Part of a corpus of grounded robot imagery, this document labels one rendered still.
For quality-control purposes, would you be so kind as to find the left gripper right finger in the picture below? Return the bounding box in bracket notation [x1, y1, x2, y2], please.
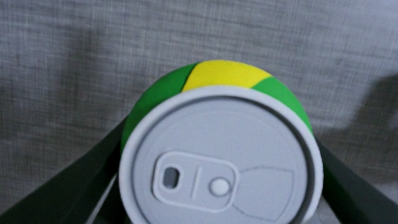
[313, 135, 398, 224]

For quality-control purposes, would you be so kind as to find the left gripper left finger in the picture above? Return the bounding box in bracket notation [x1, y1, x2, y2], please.
[0, 115, 131, 224]

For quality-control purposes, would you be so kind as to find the green and yellow drink can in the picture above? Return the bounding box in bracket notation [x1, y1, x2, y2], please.
[119, 60, 322, 224]

